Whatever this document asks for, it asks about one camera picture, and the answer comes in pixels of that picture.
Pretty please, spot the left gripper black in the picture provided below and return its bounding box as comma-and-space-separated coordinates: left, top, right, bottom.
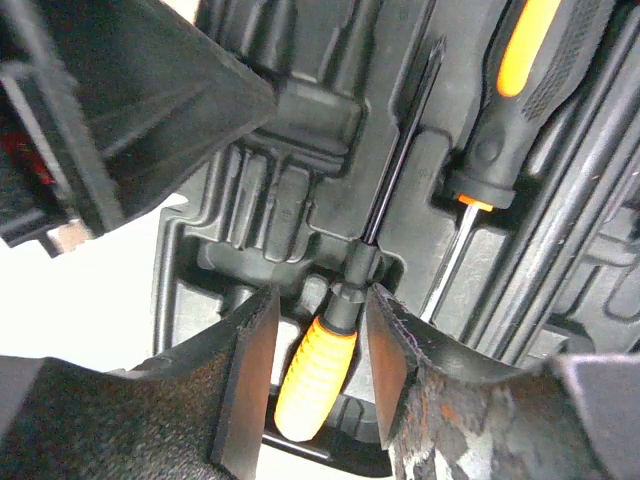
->
1, 1, 277, 257

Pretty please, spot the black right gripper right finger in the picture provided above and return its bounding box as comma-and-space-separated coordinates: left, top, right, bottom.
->
367, 285, 639, 479

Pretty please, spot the large orange black screwdriver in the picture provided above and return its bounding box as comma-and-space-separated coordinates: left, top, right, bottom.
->
421, 1, 614, 323

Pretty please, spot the orange handled tool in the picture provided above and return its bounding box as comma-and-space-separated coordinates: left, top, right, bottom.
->
274, 37, 446, 442

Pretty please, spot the black plastic tool case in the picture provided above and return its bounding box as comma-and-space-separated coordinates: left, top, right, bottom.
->
153, 1, 639, 479

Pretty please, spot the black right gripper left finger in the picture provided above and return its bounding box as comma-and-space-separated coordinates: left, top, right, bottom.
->
1, 287, 280, 479

